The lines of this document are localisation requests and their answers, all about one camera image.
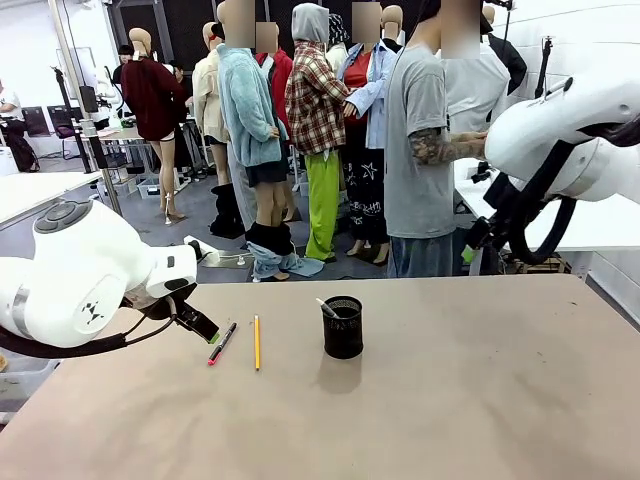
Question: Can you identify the white side table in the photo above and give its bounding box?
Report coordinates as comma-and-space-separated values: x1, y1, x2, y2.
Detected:
0, 170, 105, 227

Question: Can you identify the white table with legs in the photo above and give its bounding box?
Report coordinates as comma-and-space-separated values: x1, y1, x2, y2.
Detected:
452, 158, 640, 296

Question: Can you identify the grey plastic crate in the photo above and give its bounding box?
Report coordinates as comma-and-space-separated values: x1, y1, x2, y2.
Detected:
136, 176, 165, 201

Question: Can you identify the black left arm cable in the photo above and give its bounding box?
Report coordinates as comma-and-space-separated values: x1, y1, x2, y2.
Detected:
0, 312, 179, 360

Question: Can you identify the person in grey t-shirt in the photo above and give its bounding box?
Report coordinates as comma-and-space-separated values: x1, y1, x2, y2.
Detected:
383, 0, 494, 280

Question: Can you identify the black office chair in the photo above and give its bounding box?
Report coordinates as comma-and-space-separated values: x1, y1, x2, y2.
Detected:
21, 105, 52, 139
46, 104, 82, 161

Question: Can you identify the plaid shirt green trousers mannequin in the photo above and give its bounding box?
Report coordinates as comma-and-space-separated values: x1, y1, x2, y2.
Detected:
283, 2, 352, 262

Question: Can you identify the red hoodie mannequin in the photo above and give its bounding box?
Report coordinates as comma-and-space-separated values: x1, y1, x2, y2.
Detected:
254, 22, 295, 146

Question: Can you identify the light blue fleece mannequin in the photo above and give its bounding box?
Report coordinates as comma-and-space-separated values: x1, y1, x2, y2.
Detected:
215, 0, 297, 282

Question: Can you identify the seated person white shirt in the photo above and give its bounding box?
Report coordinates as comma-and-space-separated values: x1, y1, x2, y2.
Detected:
0, 78, 25, 139

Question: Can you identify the patterned hood mannequin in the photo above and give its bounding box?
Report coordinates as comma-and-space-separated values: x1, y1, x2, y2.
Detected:
325, 13, 351, 74

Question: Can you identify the silver pen black tip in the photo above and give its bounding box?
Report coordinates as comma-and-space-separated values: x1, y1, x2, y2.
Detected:
315, 297, 342, 320

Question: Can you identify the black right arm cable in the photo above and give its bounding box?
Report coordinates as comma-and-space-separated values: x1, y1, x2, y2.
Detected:
507, 139, 579, 267

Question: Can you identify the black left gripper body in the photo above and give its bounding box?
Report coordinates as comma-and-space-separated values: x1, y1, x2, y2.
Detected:
148, 284, 202, 327

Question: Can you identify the black jacket mannequin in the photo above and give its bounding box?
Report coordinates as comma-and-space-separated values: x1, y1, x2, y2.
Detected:
480, 3, 529, 97

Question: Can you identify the black mesh pen holder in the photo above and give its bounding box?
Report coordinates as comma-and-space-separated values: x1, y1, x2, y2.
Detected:
321, 294, 364, 360

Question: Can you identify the maroon sweater mannequin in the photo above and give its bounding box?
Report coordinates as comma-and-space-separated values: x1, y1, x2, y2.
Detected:
119, 27, 190, 227

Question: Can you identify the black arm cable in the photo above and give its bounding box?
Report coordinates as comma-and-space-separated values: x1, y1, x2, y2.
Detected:
507, 139, 579, 267
0, 312, 179, 360

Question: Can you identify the blue shirt red top mannequin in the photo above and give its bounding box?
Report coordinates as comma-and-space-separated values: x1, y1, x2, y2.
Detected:
337, 1, 397, 266

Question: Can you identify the cream jacket mannequin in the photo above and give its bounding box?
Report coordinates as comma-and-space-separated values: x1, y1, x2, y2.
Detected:
191, 20, 232, 239

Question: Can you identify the grey metal pole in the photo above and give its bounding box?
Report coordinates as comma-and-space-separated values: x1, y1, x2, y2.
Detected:
48, 0, 123, 217

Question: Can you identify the bare head mannequin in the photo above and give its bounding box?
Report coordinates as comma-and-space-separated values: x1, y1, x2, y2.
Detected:
380, 4, 405, 54

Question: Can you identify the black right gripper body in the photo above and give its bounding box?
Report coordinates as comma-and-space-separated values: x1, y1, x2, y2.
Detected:
466, 215, 509, 252

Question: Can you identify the black marker pink cap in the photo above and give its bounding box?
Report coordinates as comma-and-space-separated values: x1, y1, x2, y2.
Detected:
207, 322, 239, 367

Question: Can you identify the tattooed person forearm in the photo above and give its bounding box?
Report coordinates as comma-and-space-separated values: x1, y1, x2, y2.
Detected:
408, 129, 490, 167

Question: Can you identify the black tripod stand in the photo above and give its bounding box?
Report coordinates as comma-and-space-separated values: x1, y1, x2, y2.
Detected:
49, 64, 99, 175

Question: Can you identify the person in black clothes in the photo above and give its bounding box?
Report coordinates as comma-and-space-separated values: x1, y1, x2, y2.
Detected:
111, 44, 137, 86

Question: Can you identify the black light stand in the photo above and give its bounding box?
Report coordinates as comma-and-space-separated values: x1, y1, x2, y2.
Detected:
533, 34, 557, 100

